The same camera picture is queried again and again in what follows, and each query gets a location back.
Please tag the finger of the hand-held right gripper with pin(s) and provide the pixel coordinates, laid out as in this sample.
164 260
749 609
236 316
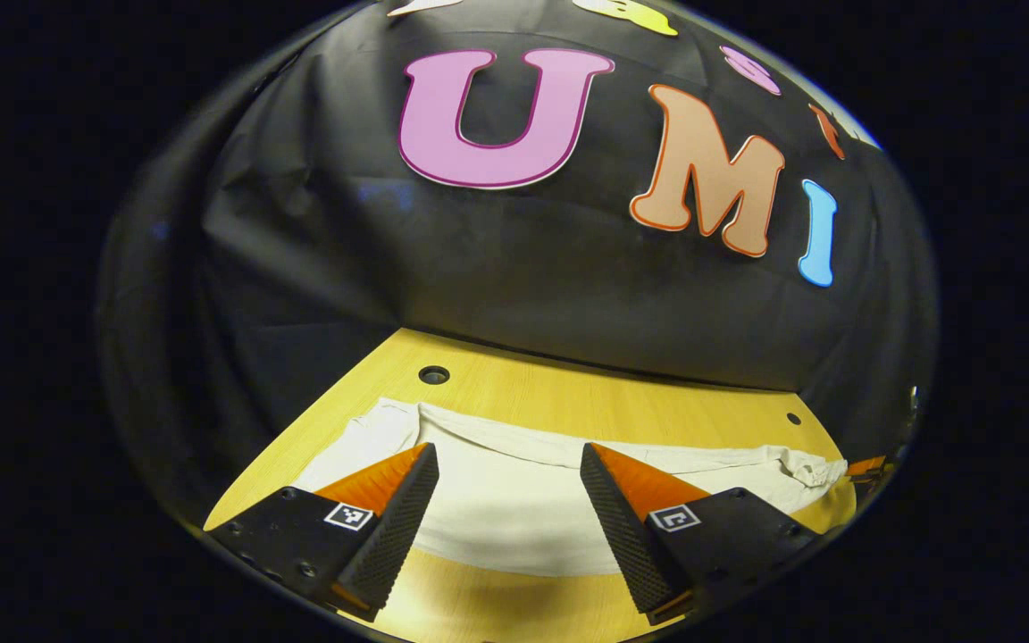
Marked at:
867 466

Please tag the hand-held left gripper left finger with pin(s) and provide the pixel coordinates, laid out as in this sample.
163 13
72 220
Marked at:
403 527

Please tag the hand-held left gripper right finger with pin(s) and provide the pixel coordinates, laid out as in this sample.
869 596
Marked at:
617 527

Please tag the cream white jeans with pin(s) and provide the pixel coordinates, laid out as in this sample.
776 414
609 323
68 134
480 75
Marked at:
514 509

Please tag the black backdrop cloth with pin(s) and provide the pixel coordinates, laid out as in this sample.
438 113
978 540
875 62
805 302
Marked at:
514 268

